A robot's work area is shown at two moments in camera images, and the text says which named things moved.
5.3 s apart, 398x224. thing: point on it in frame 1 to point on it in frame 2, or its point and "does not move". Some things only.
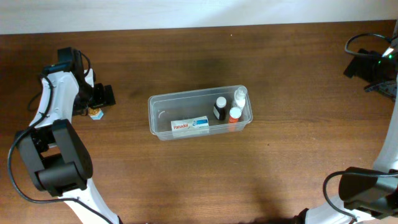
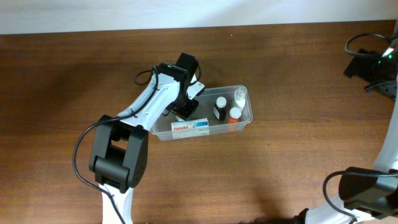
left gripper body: x=103 y=95 to x=189 y=109
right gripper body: x=382 y=88 does not move
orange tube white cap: x=235 y=112 does not move
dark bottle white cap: x=219 y=107 does not move
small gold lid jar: x=96 y=114 to x=181 y=119
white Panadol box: x=189 y=126 does not move
